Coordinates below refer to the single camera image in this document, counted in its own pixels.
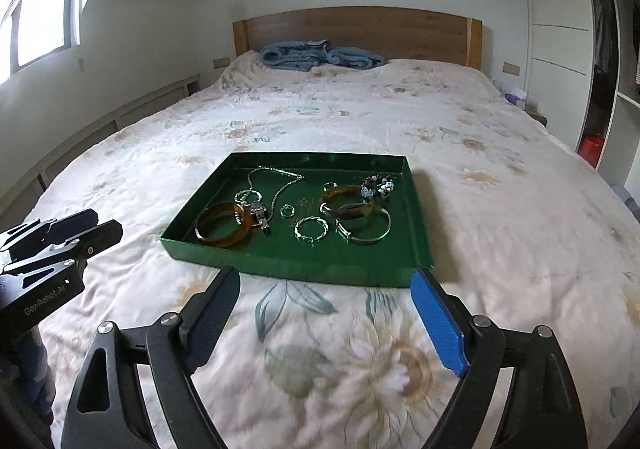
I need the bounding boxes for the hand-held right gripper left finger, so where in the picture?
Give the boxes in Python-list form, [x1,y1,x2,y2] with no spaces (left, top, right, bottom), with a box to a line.
[60,265,242,449]

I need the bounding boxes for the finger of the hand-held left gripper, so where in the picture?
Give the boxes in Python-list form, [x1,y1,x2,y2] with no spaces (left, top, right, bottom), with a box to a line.
[0,220,124,287]
[0,208,100,260]

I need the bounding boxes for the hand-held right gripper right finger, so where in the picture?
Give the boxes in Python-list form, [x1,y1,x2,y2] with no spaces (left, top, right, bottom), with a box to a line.
[409,267,588,449]

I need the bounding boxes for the wide amber bangle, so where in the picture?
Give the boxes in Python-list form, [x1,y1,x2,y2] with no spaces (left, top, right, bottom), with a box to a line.
[195,200,253,248]

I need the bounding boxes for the green tray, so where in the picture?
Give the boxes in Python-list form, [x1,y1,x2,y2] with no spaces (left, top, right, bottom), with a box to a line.
[159,151,434,289]

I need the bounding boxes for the silver watch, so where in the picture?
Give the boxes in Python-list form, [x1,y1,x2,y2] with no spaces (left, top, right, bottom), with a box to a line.
[246,201,273,236]

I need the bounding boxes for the silver bangle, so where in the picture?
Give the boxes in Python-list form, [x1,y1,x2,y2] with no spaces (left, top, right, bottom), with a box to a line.
[335,206,392,246]

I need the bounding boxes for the twisted silver hoop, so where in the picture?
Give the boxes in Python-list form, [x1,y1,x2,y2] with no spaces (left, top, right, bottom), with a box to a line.
[294,215,331,245]

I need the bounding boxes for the dark amber bangle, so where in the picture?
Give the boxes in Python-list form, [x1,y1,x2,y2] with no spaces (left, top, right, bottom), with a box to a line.
[334,201,388,220]

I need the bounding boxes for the beaded bracelet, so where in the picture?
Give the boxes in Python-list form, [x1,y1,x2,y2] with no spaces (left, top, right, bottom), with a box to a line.
[361,174,398,202]

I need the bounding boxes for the silver chain necklace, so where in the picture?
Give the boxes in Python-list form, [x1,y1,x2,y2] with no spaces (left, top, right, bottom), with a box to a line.
[246,166,306,217]

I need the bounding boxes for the thin amber bangle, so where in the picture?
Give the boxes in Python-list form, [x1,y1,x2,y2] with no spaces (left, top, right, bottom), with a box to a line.
[320,185,371,210]

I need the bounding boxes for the person's left forearm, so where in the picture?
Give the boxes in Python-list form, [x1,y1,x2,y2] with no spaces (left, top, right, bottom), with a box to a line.
[0,329,53,430]

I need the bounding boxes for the window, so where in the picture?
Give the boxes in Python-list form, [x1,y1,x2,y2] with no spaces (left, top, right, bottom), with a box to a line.
[0,0,83,84]

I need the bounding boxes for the nightstand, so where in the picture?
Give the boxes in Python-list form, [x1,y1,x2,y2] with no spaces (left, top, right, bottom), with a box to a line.
[525,104,551,130]

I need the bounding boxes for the red bag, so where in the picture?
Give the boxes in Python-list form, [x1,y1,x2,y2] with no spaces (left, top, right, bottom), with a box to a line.
[576,133,606,167]

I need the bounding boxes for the bed with floral sheet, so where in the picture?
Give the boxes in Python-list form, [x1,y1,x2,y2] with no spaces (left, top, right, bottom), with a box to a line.
[30,51,640,449]

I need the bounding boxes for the blue blanket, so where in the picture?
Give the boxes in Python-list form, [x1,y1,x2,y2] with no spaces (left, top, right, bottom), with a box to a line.
[259,40,387,72]

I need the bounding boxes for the wooden headboard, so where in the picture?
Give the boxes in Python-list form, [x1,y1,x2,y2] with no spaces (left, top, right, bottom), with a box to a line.
[232,6,483,72]

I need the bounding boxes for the white wardrobe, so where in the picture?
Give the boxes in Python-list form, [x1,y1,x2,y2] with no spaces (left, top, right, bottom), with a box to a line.
[517,0,640,190]

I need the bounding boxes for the dark hanging clothes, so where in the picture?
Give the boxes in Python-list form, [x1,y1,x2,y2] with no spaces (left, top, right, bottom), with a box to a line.
[590,0,618,94]

